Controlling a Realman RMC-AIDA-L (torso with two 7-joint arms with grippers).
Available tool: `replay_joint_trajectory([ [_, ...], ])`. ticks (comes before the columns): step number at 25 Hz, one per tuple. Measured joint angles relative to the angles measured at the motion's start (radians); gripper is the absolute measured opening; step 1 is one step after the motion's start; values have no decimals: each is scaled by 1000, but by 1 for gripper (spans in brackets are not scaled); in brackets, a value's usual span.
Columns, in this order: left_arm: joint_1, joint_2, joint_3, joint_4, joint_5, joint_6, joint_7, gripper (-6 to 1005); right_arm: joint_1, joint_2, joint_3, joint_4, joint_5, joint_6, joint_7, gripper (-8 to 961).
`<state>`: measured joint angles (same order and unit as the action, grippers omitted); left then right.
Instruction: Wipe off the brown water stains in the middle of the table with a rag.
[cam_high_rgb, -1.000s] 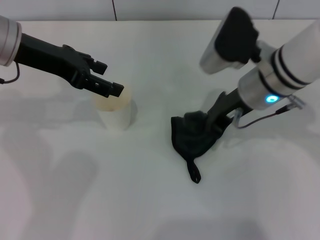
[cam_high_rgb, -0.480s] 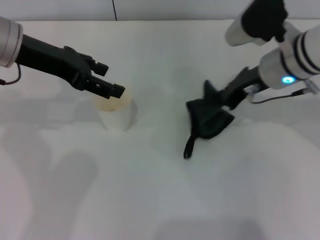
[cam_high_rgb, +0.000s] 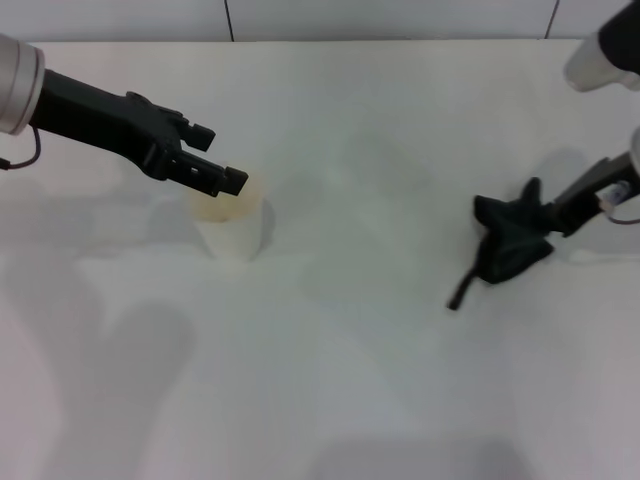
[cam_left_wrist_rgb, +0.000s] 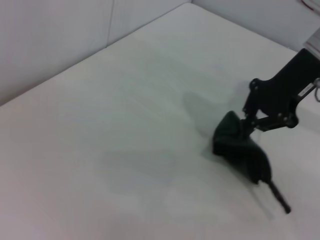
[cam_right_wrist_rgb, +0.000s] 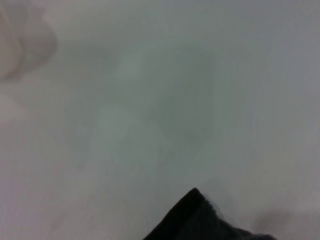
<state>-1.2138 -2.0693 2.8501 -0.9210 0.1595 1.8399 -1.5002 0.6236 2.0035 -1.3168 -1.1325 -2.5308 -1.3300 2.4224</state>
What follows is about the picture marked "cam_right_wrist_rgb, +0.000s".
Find white paper cup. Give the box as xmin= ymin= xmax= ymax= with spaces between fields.
xmin=0 ymin=0 xmax=59 ymax=81

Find dark blue rag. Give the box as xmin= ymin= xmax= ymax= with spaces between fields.
xmin=142 ymin=187 xmax=276 ymax=240

